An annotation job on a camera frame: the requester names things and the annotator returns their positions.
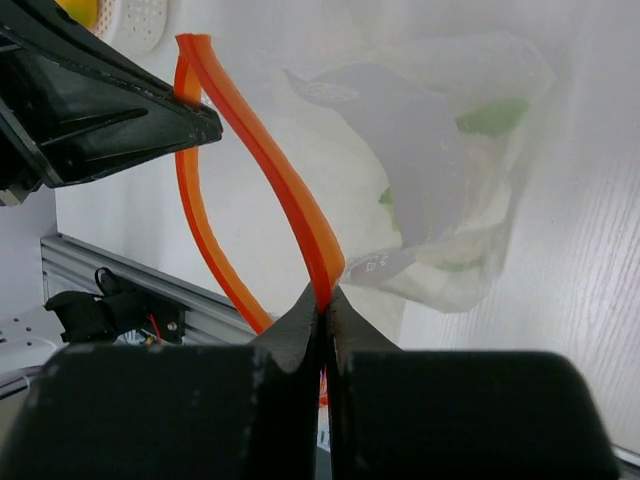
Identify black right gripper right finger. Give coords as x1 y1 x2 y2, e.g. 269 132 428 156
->
324 291 620 479

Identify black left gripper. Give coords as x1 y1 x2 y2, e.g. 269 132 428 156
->
1 1 223 207

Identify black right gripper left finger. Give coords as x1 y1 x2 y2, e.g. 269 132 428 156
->
1 289 320 479

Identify clear zip bag orange zipper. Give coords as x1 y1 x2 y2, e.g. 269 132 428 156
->
174 30 555 340

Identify white cauliflower with green leaves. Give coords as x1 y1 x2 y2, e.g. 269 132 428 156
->
344 97 531 301

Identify yellow orange round fruit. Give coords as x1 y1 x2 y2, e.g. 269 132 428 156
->
56 0 100 29

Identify white perforated plastic basket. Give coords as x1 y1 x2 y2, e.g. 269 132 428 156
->
90 0 169 56

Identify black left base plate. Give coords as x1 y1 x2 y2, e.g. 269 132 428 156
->
44 267 186 345

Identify aluminium mounting rail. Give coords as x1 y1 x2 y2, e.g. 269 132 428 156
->
41 235 255 345

